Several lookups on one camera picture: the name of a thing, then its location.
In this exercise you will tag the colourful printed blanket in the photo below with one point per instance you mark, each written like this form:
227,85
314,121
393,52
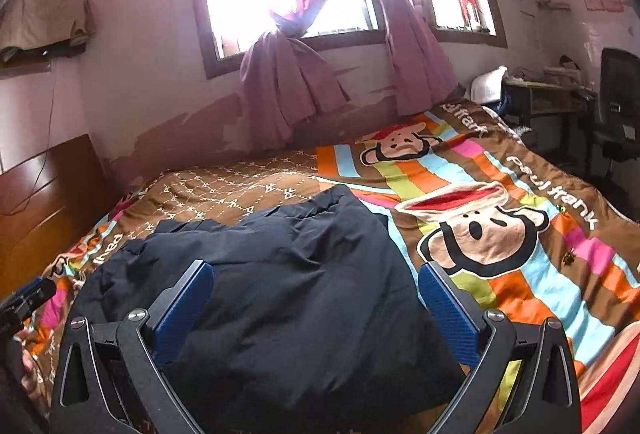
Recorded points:
500,194

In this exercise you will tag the brown wooden headboard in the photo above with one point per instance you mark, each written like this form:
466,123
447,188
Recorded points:
45,204

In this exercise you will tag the dark desk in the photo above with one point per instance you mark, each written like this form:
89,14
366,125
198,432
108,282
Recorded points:
545,106

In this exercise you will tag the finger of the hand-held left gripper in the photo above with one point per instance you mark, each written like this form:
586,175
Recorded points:
31,290

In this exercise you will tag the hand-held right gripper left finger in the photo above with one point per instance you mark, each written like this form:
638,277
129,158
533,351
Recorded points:
182,309

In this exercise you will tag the wall shelf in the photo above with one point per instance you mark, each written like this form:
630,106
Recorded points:
30,58

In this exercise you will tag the black office chair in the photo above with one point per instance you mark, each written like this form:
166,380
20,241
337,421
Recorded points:
617,113

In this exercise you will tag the person's left hand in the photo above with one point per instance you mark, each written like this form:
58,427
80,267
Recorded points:
28,366

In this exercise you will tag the pile of desk clutter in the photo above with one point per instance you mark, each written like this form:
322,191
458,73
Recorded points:
562,72

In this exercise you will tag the white pillow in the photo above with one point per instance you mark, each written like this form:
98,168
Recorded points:
489,84

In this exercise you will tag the pink tied curtain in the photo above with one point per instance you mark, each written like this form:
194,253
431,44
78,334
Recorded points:
285,78
415,58

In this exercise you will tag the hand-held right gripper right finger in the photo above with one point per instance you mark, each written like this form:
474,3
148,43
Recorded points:
447,314

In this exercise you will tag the dark navy padded jacket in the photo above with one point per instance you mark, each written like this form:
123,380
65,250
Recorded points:
300,274

